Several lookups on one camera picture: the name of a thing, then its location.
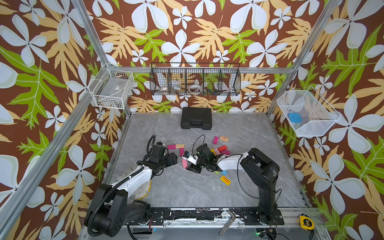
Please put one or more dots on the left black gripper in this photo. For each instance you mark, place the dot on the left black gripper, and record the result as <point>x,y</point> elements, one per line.
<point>171,162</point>

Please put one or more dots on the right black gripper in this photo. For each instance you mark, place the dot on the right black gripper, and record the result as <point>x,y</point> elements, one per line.
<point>194,168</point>

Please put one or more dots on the light pink block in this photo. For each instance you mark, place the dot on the light pink block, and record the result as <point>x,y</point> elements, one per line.
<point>184,163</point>
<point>217,151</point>

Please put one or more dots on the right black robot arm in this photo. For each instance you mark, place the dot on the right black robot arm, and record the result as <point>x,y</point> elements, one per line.
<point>263,172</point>

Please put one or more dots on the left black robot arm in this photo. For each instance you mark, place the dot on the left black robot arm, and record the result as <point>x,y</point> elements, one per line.
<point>110,209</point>

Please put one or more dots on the magenta block top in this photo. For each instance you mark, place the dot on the magenta block top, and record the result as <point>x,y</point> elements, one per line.
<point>215,140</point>

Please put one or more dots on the monkey picture wood block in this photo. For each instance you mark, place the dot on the monkey picture wood block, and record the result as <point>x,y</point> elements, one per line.
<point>223,138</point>

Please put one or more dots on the yellow red striped block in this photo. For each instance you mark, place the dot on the yellow red striped block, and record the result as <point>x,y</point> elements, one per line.
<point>225,180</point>

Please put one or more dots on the white work glove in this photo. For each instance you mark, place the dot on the white work glove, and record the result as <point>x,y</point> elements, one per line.
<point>141,192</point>

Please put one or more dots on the black plastic tool case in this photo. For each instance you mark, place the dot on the black plastic tool case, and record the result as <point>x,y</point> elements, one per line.
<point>196,118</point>

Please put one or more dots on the blue object in basket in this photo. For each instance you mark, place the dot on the blue object in basket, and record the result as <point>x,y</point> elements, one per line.
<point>295,118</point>

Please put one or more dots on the white mesh basket right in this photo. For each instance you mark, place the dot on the white mesh basket right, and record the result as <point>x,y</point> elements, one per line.
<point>319,116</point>

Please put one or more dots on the yellow tape measure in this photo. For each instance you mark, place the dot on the yellow tape measure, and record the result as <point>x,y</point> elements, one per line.
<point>306,222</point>

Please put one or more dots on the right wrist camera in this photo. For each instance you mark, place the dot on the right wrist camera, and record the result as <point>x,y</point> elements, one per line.
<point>189,157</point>

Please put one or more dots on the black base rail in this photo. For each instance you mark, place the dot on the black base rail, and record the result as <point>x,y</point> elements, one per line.
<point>249,216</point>

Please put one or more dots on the grey metal bracket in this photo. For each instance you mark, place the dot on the grey metal bracket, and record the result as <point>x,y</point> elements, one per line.
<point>229,222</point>

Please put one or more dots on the black wire basket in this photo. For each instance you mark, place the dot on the black wire basket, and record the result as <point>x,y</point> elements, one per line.
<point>215,79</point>

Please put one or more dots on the white wire basket left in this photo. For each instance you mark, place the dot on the white wire basket left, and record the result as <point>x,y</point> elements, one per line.
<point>111,87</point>

